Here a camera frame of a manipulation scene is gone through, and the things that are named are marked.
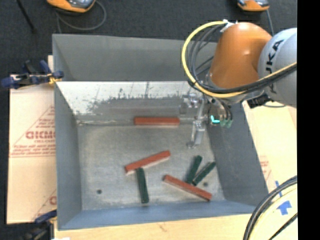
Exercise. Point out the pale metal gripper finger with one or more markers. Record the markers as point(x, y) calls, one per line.
point(192, 101)
point(198, 134)

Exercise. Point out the red-brown flat block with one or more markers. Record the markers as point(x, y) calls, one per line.
point(187, 187)
point(147, 162)
point(156, 121)

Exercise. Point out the grey metal bin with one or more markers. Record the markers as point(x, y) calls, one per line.
point(112, 139)

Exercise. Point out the black cylinder on white bracket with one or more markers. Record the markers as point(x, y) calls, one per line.
point(258, 101)

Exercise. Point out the dark green flat block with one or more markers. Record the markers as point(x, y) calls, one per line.
point(142, 186)
point(205, 172)
point(194, 169)

